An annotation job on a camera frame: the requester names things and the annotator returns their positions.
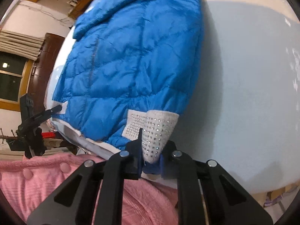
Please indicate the dark dried branches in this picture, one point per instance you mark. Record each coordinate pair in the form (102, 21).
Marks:
(5, 137)

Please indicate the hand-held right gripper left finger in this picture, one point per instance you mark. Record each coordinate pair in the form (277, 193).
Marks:
(138, 160)

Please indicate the light blue bed sheet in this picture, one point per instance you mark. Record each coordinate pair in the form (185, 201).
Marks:
(239, 86)

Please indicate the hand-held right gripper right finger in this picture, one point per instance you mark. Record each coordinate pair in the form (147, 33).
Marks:
(164, 168)

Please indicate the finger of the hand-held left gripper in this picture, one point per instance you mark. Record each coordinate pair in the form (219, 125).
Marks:
(46, 113)

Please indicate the pink knit sweater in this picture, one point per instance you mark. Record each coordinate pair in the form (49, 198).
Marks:
(35, 192)

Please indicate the red object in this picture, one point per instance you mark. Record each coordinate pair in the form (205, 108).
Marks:
(48, 135)

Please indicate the beige curtain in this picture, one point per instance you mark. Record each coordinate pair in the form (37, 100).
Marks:
(21, 43)

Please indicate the wooden framed window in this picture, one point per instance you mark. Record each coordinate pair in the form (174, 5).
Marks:
(11, 84)

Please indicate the blue puffer jacket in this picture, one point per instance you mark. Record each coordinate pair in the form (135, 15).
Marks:
(131, 63)

